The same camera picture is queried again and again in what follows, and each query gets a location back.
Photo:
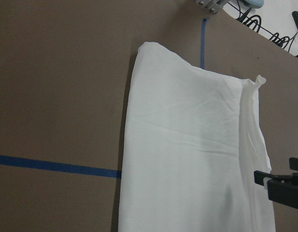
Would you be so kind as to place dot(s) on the white printed t-shirt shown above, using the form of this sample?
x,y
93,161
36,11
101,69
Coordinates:
x,y
192,143

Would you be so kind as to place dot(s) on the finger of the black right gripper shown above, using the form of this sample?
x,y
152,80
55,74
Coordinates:
x,y
281,189
293,164

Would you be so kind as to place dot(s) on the aluminium frame post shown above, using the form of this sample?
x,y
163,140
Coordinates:
x,y
213,6

